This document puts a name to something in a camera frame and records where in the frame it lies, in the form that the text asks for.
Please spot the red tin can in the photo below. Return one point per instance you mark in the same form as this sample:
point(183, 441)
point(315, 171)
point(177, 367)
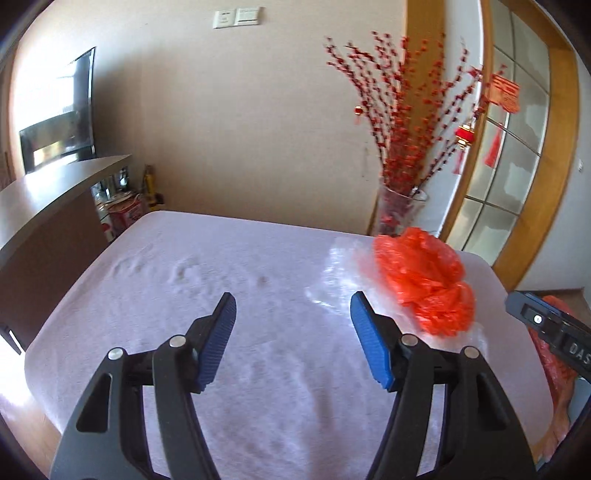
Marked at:
point(123, 216)

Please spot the white wall socket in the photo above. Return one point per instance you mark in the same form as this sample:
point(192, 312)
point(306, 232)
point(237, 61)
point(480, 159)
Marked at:
point(223, 19)

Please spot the small red lantern ornament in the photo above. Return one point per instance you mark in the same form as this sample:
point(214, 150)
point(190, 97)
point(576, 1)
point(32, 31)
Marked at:
point(464, 134)

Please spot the wooden wall trim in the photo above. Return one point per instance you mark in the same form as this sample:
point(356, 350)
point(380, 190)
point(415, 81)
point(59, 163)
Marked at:
point(422, 27)

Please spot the clear plastic bag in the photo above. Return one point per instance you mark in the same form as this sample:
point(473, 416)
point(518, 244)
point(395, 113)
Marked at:
point(337, 277)

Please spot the wooden door frame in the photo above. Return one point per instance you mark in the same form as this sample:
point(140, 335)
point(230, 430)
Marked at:
point(561, 138)

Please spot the red hanging knot ornament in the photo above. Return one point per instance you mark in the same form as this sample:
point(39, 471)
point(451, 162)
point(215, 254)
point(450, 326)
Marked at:
point(504, 92)

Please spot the red plastic bin liner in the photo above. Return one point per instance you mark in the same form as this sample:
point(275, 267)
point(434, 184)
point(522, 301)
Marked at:
point(556, 397)

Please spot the red plastic bag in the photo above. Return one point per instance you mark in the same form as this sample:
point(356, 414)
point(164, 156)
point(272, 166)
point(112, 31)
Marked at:
point(425, 277)

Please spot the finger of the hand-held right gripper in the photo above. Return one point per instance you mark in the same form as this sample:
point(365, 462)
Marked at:
point(526, 309)

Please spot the glass vase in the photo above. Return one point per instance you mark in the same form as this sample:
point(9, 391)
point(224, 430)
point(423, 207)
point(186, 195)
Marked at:
point(399, 212)

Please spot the brown wooden counter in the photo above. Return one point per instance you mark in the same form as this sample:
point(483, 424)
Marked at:
point(46, 203)

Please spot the black wall television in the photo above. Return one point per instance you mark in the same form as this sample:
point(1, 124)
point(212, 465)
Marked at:
point(60, 124)

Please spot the white tablecloth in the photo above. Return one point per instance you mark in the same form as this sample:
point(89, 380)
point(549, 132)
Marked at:
point(277, 406)

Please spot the frosted glass door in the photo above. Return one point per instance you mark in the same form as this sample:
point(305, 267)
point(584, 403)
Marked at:
point(517, 138)

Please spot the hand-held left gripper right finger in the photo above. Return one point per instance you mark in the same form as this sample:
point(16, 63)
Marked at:
point(369, 344)

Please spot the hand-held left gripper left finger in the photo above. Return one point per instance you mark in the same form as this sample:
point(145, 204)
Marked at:
point(217, 344)

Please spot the red berry branches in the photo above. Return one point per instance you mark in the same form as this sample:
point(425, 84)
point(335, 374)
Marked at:
point(406, 106)

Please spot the tiny red lantern ornament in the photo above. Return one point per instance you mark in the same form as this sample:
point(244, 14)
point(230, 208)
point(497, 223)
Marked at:
point(358, 111)

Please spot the yellow bottle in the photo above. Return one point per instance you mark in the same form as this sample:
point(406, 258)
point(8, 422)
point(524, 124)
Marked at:
point(150, 184)

